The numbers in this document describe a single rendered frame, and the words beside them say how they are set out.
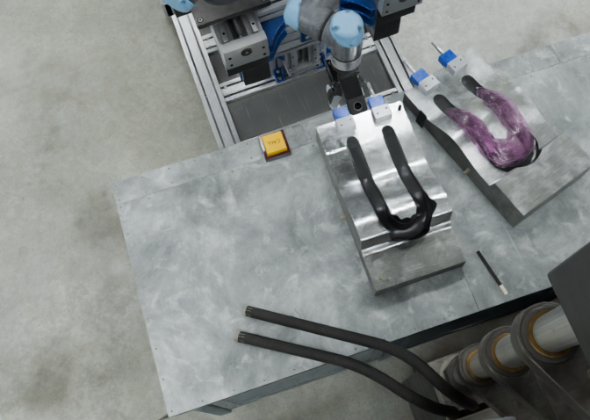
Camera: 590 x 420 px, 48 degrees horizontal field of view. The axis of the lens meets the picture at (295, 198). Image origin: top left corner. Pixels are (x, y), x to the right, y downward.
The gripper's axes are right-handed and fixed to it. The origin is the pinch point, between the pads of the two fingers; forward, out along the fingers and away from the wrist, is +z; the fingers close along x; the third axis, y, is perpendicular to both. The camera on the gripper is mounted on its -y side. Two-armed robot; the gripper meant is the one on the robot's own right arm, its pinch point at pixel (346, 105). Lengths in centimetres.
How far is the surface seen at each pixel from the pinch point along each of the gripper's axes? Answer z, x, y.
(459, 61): 12.8, -39.0, 8.6
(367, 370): 12, 18, -67
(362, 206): 9.3, 4.4, -25.7
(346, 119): 9.3, -0.3, 0.4
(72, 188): 101, 104, 51
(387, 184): 11.5, -4.7, -21.5
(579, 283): -87, 1, -72
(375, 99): 10.6, -10.6, 4.1
